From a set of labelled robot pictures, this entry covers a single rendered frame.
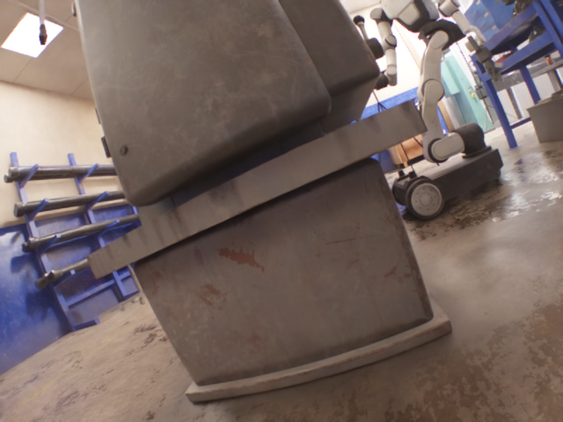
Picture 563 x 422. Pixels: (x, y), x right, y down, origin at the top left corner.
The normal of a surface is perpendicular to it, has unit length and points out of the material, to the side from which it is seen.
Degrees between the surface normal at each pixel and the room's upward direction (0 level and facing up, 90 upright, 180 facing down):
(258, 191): 90
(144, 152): 90
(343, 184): 90
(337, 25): 90
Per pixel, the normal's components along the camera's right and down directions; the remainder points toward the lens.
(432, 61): -0.19, 0.55
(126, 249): -0.18, 0.12
